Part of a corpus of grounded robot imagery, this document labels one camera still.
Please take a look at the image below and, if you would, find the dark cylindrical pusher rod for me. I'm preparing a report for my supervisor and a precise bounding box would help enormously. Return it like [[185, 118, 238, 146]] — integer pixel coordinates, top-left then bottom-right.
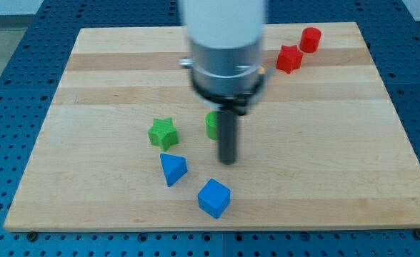
[[217, 110, 238, 165]]

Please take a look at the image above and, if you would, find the green cylinder block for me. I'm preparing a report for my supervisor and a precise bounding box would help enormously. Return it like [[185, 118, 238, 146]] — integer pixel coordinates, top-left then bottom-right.
[[205, 111, 217, 140]]

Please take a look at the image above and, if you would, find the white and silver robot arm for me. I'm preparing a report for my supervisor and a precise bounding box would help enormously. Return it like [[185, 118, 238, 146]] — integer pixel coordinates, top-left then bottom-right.
[[179, 0, 273, 165]]

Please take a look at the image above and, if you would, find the green star block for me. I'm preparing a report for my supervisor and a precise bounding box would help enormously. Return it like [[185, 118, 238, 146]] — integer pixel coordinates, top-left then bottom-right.
[[148, 118, 179, 151]]

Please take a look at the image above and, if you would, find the red star block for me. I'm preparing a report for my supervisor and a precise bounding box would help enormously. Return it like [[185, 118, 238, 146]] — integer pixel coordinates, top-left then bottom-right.
[[276, 45, 303, 74]]

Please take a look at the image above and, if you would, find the blue triangle block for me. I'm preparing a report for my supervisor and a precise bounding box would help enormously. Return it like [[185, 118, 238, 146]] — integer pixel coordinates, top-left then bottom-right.
[[160, 153, 188, 187]]

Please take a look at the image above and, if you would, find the blue cube block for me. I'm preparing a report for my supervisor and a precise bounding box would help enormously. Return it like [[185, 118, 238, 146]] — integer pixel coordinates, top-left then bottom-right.
[[198, 178, 231, 219]]

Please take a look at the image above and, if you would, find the wooden board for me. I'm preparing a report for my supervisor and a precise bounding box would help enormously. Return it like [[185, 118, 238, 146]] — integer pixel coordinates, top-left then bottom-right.
[[4, 22, 420, 232]]

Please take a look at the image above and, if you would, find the red cylinder block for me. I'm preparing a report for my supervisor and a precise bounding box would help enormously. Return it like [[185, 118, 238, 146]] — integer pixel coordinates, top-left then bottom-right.
[[299, 27, 321, 53]]

